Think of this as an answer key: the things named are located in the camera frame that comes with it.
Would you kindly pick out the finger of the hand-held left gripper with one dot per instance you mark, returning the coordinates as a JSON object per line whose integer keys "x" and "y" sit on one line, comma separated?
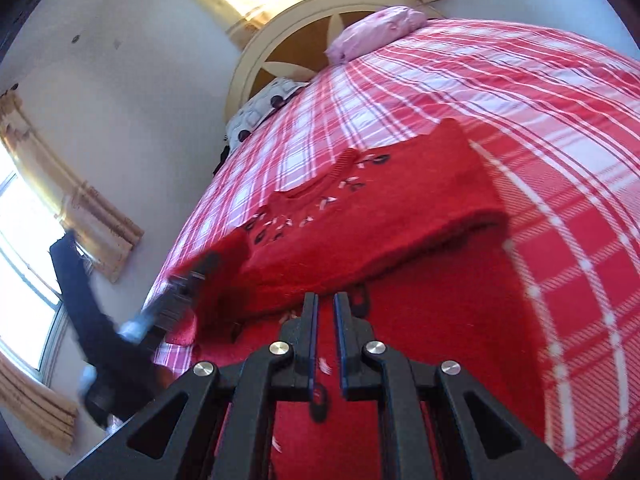
{"x": 202, "y": 267}

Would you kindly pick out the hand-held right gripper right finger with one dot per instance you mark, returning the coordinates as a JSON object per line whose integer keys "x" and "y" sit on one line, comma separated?
{"x": 341, "y": 340}

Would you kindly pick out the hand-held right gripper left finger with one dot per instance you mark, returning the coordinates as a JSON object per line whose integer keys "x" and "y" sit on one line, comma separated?
{"x": 313, "y": 340}

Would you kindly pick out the red knit sweater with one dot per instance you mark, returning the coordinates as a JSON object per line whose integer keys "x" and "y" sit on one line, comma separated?
{"x": 400, "y": 225}

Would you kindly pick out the person's left forearm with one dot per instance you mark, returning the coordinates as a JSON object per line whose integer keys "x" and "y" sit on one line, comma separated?
{"x": 95, "y": 310}

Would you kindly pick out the dark object beside bed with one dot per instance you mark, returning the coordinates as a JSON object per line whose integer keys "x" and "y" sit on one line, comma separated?
{"x": 221, "y": 157}

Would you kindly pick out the white patterned pillow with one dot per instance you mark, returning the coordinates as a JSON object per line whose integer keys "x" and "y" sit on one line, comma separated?
{"x": 260, "y": 105}

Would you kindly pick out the cream wooden headboard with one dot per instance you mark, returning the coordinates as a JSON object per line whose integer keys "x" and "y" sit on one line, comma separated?
{"x": 295, "y": 50}

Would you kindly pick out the pink pillow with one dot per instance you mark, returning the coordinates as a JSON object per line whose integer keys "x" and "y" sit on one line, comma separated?
{"x": 375, "y": 32}

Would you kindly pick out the red plaid blanket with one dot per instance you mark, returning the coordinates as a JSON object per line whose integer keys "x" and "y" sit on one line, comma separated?
{"x": 575, "y": 160}

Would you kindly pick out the side wall window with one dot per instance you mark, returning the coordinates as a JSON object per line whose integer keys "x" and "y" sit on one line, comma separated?
{"x": 20, "y": 260}

